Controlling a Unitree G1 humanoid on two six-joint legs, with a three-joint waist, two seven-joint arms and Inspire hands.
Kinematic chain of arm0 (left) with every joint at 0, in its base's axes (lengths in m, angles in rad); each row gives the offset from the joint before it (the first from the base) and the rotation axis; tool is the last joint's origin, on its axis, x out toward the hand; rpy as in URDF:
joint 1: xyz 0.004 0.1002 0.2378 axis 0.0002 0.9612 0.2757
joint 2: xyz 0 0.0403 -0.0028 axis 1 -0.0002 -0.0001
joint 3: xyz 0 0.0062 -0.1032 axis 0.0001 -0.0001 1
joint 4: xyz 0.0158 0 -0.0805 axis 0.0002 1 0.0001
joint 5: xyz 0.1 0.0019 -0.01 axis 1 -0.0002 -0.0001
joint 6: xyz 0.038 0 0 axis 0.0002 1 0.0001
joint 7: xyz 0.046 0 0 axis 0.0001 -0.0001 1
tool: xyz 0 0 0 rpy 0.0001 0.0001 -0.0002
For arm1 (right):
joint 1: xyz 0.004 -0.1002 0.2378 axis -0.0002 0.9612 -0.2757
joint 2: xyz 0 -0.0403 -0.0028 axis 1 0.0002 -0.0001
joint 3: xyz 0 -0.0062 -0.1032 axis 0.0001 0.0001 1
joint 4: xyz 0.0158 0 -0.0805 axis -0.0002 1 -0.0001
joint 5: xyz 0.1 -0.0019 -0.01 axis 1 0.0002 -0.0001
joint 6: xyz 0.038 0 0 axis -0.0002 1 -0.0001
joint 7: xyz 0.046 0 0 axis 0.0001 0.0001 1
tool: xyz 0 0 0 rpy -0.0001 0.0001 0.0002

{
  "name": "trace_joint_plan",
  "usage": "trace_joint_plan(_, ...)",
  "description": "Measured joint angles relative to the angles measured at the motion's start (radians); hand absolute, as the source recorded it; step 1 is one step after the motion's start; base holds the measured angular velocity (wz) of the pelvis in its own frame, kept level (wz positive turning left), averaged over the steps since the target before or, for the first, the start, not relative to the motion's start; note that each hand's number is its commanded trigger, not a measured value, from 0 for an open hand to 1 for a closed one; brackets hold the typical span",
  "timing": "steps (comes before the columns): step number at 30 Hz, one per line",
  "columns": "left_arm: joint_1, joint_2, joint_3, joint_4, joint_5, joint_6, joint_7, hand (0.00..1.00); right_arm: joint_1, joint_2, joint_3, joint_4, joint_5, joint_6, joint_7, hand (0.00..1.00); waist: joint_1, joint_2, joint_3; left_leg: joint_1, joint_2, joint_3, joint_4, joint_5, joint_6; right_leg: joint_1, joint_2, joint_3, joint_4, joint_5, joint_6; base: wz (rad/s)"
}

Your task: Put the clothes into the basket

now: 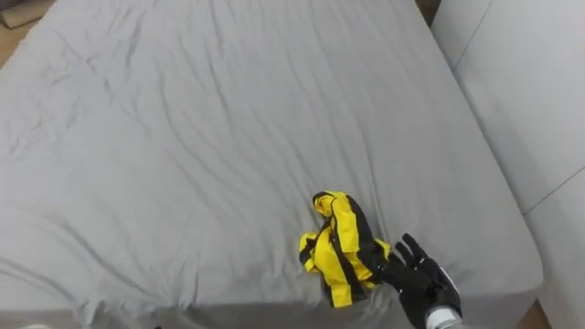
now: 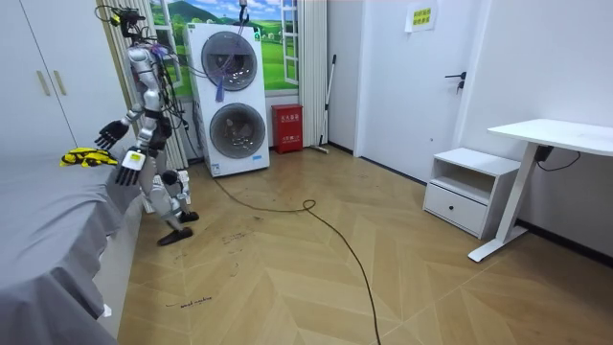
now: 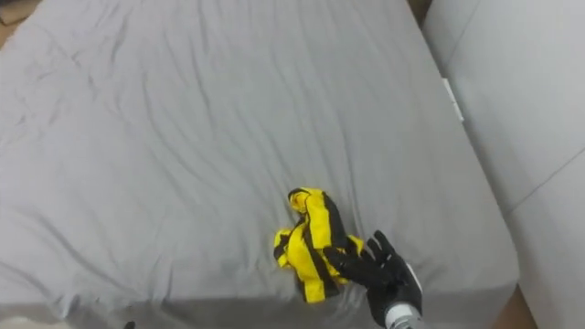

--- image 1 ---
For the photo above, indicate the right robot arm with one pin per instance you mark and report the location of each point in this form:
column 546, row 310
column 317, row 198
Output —
column 442, row 320

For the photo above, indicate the yellow and black garment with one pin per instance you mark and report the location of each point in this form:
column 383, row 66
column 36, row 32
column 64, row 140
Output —
column 340, row 256

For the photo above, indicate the white wardrobe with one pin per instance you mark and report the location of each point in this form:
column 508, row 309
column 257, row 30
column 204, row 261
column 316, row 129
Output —
column 525, row 91

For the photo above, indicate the grey bed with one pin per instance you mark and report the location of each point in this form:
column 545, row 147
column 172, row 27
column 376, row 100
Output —
column 205, row 137

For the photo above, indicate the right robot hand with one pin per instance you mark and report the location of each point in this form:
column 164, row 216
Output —
column 418, row 283

